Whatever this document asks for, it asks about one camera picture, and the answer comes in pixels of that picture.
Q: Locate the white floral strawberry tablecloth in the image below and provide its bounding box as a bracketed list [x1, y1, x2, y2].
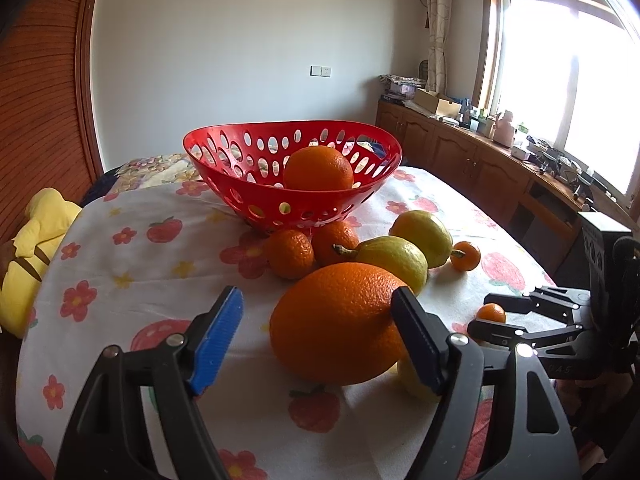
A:
[15, 166, 558, 480]

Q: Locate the yellow lemon with stem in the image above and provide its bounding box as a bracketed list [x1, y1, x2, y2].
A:
[333, 236, 429, 297]

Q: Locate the large orange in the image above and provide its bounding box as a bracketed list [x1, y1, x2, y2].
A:
[269, 262, 416, 387]

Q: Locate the clutter of small countertop things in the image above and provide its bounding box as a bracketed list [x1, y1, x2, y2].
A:
[515, 132, 618, 206]

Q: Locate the tiny kumquat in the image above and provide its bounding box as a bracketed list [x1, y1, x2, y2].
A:
[475, 303, 507, 325]
[450, 241, 482, 273]

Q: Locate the red perforated plastic basket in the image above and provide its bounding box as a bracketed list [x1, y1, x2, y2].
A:
[182, 120, 403, 237]

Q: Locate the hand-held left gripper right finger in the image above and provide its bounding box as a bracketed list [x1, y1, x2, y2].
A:
[390, 286, 583, 480]

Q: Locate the yellow plush toy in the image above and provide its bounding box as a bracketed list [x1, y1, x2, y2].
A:
[0, 187, 83, 338]

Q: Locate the pink container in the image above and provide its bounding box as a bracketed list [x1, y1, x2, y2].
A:
[492, 110, 517, 148]

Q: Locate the floral quilt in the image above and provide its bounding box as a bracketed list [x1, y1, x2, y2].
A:
[114, 154, 203, 190]

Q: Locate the small mandarin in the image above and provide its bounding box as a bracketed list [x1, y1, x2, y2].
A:
[264, 229, 316, 281]
[311, 220, 361, 267]

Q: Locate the wooden slatted wardrobe door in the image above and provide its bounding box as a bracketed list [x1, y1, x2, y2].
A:
[0, 0, 103, 241]

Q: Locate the wooden cabinet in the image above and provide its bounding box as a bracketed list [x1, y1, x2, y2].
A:
[375, 100, 640, 276]

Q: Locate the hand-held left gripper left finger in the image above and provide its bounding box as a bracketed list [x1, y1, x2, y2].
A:
[55, 286, 245, 480]

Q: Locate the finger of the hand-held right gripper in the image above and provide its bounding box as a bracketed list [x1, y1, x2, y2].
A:
[482, 286, 594, 320]
[467, 319, 585, 350]

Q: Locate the patterned beige curtain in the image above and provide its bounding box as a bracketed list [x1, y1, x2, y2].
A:
[424, 0, 453, 95]

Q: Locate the stack of folded fabrics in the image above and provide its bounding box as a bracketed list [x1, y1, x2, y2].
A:
[378, 74, 426, 103]

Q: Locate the open cardboard box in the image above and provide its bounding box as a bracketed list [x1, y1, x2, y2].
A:
[415, 88, 463, 118]

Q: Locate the wooden framed window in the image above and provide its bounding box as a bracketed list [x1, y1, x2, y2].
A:
[475, 0, 640, 201]

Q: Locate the medium orange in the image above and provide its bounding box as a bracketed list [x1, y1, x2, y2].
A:
[283, 145, 355, 191]

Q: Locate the dark blue cloth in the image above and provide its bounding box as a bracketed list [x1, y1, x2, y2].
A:
[84, 167, 122, 207]

